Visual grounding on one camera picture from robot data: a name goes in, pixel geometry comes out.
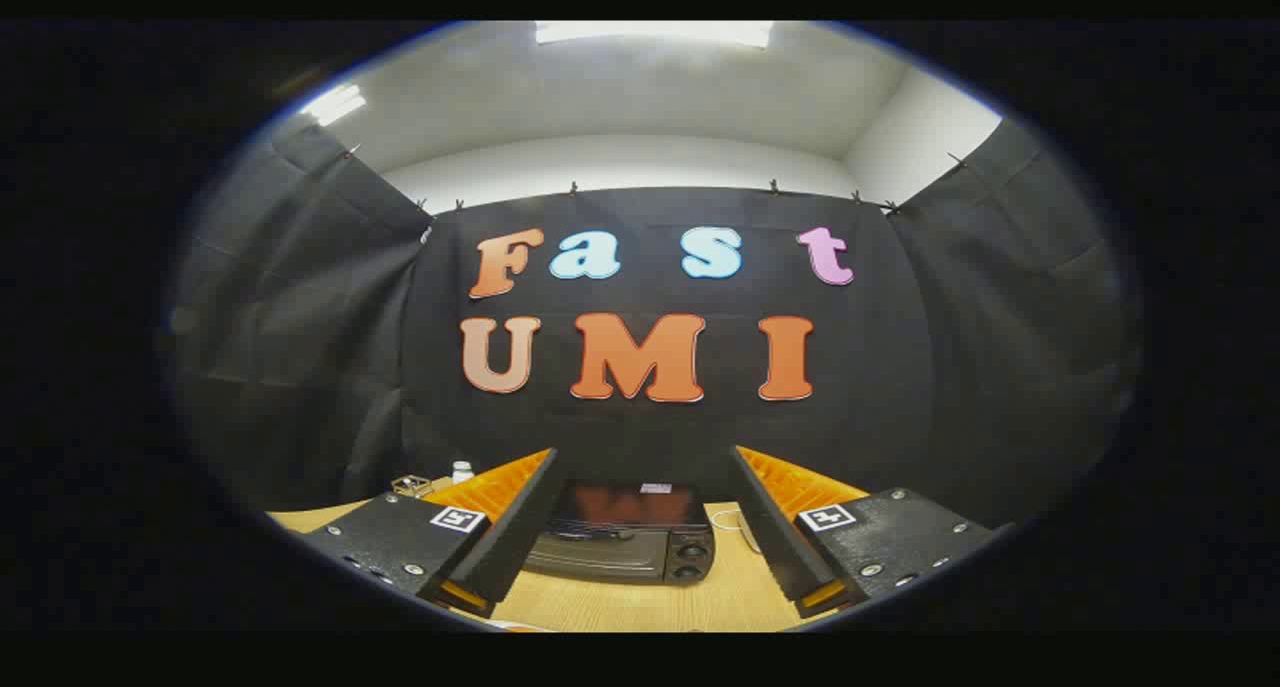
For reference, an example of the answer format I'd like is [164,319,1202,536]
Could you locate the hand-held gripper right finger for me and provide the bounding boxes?
[730,445,1016,618]

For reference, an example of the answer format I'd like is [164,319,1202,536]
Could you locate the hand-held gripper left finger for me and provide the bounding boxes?
[300,448,561,620]

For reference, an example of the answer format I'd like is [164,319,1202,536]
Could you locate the black toaster oven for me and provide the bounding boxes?
[522,481,717,586]

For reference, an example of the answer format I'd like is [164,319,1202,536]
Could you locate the black backdrop cloth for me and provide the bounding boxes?
[170,117,1141,528]

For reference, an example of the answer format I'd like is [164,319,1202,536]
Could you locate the small ceiling light panel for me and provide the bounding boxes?
[300,84,367,126]

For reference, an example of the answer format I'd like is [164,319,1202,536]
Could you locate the large ceiling light panel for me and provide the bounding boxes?
[535,21,774,48]

